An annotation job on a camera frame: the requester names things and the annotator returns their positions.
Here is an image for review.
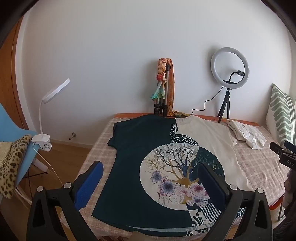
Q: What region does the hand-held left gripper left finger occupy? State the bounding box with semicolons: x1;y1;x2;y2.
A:
26;161;104;241

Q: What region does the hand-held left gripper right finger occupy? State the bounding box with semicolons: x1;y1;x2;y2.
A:
198;163;272;241

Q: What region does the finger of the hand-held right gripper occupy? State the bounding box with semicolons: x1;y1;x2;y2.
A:
284;140;296;153
269;141;287;159

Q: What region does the dark green and cream t-shirt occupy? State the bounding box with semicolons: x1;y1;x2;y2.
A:
92;114;252;237

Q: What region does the pink checked blanket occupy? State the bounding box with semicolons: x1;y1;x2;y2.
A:
61;115;292;241

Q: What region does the person's dark clothing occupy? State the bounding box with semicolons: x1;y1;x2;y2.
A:
282;169;296;210

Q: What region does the green patterned pillow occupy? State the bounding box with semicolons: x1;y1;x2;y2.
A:
266;83;296;149

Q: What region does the white folded garment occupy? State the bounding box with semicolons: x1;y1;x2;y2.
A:
227;119;267;150

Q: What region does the black mini tripod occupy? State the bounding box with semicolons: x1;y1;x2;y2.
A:
217;88;232;123

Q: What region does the leopard print cloth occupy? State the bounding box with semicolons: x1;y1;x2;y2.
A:
0;134;33;200

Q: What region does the grey folded tripod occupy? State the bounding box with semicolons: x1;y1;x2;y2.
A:
154;64;173;117

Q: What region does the cream knitted cloth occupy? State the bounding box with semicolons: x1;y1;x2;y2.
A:
0;141;13;167

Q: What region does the white clip desk lamp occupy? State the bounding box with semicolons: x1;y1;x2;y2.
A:
31;78;71;152

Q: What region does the orange patterned scarf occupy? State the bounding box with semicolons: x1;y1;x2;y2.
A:
162;58;192;117

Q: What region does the blue chair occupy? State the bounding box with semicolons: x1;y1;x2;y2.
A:
0;102;50;188

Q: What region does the braided colourful scarf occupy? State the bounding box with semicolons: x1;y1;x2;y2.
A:
150;59;168;103

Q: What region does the wooden door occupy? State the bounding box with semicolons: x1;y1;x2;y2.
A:
0;16;30;130

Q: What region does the black power cable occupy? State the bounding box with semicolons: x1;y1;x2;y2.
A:
191;87;226;115

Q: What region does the white ring light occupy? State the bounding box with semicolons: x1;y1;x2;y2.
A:
210;47;250;90

